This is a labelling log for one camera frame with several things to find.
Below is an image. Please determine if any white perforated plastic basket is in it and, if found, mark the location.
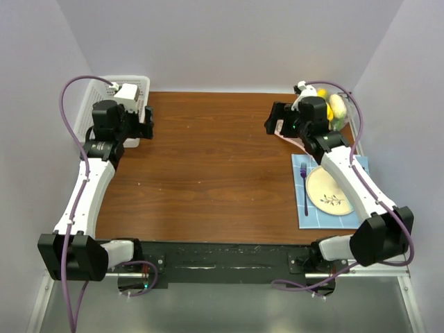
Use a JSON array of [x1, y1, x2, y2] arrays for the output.
[[74, 74, 151, 144]]

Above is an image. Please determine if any clear zip top bag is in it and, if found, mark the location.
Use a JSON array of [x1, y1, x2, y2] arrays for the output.
[[264, 80, 353, 157]]

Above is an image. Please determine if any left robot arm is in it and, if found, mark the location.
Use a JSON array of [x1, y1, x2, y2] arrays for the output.
[[37, 98, 153, 281]]

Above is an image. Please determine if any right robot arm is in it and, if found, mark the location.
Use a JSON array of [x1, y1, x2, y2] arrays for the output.
[[264, 96, 415, 273]]

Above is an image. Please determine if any yellow fake lemon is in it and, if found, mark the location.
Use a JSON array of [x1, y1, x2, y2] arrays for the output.
[[318, 89, 328, 99]]

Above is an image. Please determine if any fake corn cob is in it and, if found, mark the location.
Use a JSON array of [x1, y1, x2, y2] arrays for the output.
[[329, 94, 347, 119]]

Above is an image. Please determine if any purple plastic fork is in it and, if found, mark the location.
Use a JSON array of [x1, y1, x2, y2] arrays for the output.
[[300, 162, 309, 216]]

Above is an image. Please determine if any cream plate with leaf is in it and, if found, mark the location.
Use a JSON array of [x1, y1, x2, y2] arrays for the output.
[[305, 166, 354, 216]]

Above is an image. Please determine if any blue checked cloth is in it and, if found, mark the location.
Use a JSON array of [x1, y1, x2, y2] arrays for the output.
[[291, 154, 360, 230]]

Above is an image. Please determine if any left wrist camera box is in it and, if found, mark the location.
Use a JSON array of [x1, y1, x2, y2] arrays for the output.
[[113, 83, 139, 113]]

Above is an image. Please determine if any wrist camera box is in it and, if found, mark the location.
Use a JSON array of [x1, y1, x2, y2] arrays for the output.
[[113, 83, 139, 113], [291, 80, 318, 110]]

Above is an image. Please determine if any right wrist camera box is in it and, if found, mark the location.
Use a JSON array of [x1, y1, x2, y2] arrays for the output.
[[291, 80, 318, 110]]

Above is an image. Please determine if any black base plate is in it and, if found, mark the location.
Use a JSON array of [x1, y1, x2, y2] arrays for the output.
[[103, 241, 350, 291]]

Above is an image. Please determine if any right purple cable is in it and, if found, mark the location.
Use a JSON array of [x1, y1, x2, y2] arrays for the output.
[[271, 80, 416, 296]]

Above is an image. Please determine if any purple cable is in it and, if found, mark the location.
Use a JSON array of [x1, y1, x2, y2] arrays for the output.
[[271, 80, 416, 296], [59, 75, 117, 333]]

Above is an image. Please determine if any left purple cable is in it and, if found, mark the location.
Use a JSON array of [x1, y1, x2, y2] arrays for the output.
[[59, 75, 117, 333]]

